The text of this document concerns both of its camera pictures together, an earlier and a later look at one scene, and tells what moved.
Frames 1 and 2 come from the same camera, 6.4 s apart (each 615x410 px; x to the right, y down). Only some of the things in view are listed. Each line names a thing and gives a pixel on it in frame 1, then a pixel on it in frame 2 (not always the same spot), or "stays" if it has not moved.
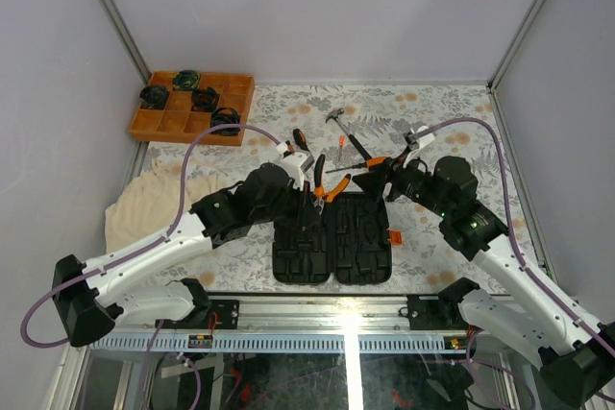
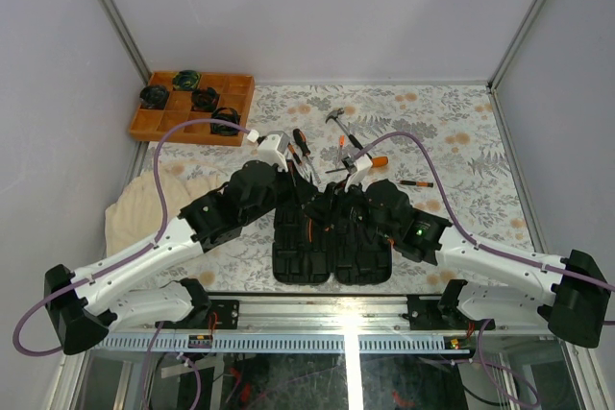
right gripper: x=373 y=182 -> x=333 y=201
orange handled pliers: x=319 y=190 -> x=310 y=229
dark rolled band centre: x=205 y=100 stays
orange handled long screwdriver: x=369 y=164 stays
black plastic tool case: x=342 y=235 stays
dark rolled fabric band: x=226 y=115 stays
